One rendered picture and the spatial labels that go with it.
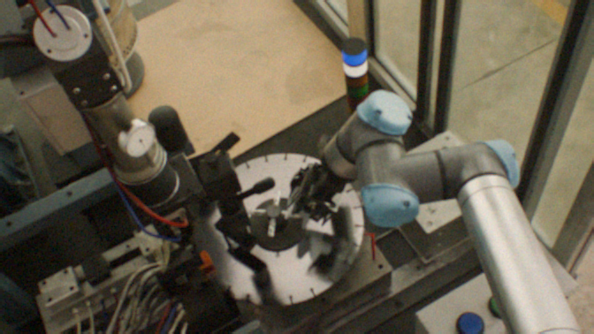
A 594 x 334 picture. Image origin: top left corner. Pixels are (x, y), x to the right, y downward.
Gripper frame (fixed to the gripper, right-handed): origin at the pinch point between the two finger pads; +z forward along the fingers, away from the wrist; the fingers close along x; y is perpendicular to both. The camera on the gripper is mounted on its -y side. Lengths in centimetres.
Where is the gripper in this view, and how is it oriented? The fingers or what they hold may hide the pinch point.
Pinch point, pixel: (296, 209)
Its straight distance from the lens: 122.2
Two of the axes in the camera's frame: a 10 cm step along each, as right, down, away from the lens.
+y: -2.8, 6.9, -6.6
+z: -4.3, 5.3, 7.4
